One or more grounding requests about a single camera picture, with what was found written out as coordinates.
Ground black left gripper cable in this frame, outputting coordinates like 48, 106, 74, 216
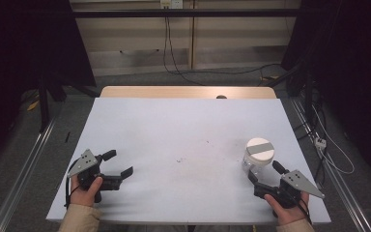
64, 159, 80, 209

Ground black metal stand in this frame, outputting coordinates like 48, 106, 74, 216
38, 75, 51, 133

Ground person's left hand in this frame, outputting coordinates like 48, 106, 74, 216
70, 175, 104, 208

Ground black curtain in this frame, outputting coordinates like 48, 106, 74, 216
0, 0, 97, 172
281, 0, 371, 185

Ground black hanging wall cable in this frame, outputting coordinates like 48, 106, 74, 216
162, 15, 205, 87

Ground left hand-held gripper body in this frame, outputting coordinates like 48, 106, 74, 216
67, 148, 123, 204

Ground silver metal floor rail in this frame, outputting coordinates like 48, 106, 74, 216
0, 118, 58, 232
290, 97, 371, 232

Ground white wall socket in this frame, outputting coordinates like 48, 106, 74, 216
159, 0, 185, 10

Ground white cable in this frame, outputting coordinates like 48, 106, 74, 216
311, 105, 356, 176

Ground black floor cable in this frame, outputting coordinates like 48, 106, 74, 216
173, 63, 283, 79

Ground black horizontal bar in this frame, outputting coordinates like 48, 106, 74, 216
71, 8, 303, 18

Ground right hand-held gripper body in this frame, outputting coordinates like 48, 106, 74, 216
253, 169, 326, 209

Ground white power strip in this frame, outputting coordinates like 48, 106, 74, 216
314, 136, 328, 152

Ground person's right hand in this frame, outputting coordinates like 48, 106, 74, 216
264, 190, 310, 227

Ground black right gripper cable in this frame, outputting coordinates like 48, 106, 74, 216
298, 197, 314, 225

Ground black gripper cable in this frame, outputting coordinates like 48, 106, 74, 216
64, 159, 80, 209
298, 197, 314, 225

